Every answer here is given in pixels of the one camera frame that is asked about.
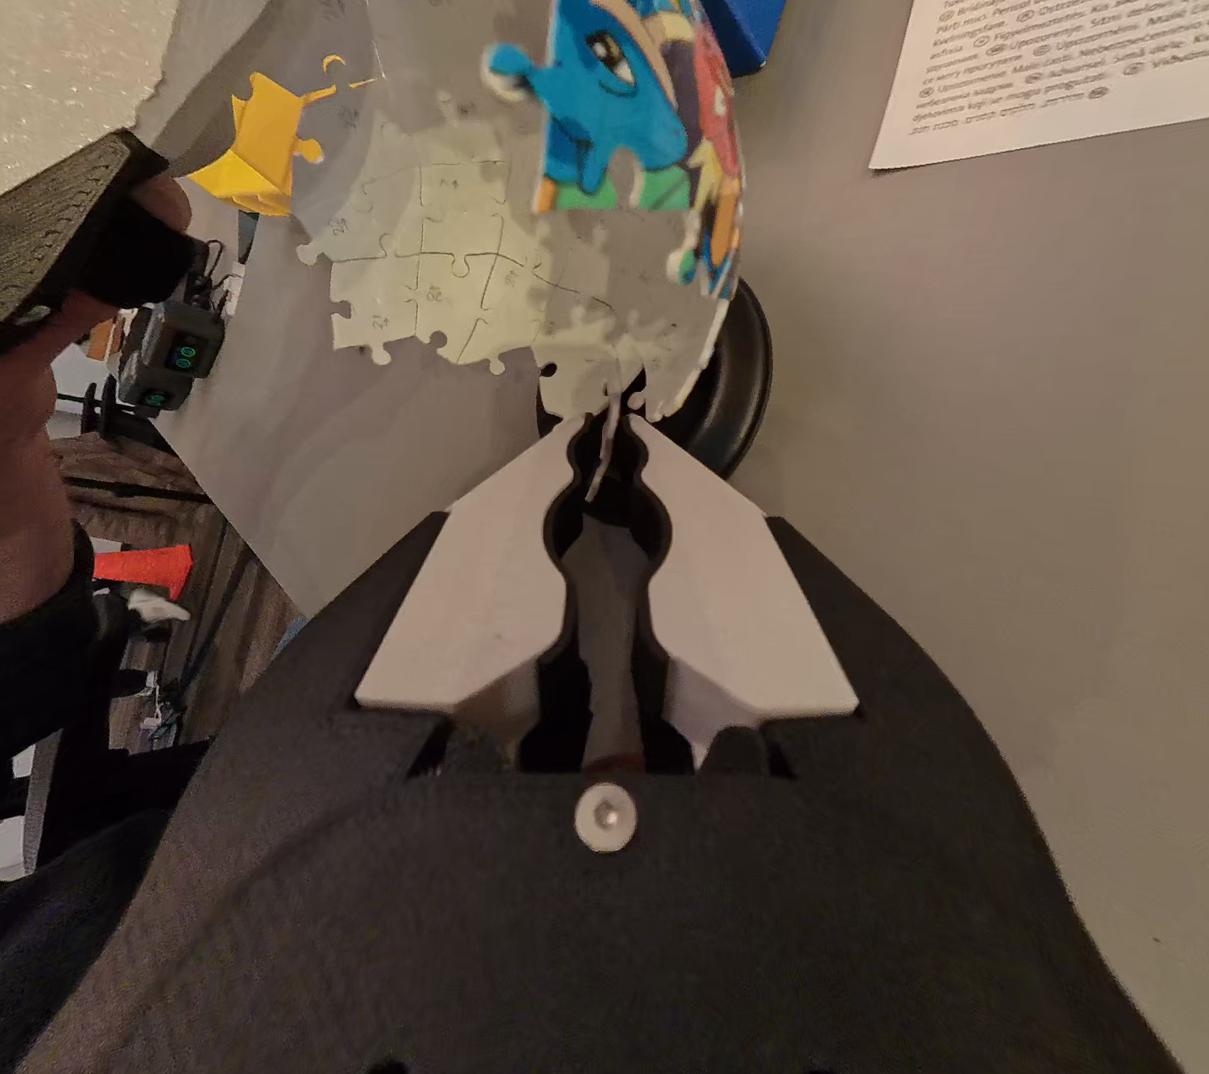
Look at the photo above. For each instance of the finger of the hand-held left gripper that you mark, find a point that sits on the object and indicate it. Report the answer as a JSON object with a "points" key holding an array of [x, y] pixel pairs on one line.
{"points": [[74, 34]]}

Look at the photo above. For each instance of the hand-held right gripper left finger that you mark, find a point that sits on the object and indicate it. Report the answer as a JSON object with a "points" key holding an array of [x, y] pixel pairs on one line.
{"points": [[470, 610]]}

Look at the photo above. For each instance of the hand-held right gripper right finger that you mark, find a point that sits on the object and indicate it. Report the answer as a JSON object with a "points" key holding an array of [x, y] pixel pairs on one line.
{"points": [[755, 610]]}

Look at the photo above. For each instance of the white puzzle piece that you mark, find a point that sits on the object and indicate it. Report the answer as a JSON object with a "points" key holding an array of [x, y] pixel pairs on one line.
{"points": [[607, 450]]}

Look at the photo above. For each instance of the black ball stand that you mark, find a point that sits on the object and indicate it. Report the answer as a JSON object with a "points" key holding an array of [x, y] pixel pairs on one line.
{"points": [[741, 391]]}

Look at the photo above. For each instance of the partly built puzzle ball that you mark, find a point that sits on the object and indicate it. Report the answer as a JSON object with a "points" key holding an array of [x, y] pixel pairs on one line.
{"points": [[453, 243]]}

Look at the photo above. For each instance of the white folded puzzle leaflet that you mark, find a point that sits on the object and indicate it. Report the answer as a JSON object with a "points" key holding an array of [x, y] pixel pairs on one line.
{"points": [[1039, 6]]}

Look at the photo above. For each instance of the person's left hand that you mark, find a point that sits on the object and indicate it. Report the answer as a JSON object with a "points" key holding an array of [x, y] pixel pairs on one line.
{"points": [[28, 429]]}

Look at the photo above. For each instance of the black device with green lights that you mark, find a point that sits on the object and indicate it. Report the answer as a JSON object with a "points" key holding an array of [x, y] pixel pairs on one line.
{"points": [[169, 357]]}

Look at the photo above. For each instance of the yellow plastic bin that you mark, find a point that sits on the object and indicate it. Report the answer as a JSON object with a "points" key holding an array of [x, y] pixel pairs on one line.
{"points": [[255, 159]]}

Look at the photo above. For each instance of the orange cone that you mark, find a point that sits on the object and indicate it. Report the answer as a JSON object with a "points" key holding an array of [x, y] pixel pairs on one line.
{"points": [[148, 569]]}

